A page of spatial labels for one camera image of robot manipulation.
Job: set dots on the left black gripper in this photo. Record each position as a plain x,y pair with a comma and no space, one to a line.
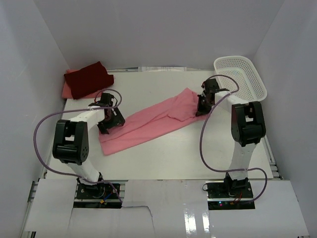
118,120

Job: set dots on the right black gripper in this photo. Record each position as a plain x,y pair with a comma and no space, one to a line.
201,111

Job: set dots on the pink t shirt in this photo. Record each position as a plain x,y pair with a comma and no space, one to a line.
152,122

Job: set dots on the white perforated plastic basket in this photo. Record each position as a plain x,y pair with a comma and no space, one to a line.
242,70

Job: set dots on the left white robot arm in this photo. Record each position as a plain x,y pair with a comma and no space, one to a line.
71,138

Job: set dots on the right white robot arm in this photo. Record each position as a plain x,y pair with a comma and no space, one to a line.
247,130

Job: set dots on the folded dark red t shirt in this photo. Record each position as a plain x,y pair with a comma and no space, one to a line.
97,70

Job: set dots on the white paper sheet front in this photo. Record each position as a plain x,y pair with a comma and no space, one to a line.
164,209

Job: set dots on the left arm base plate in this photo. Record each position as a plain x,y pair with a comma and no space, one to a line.
97,196

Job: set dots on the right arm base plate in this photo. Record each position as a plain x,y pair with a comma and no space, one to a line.
219,198

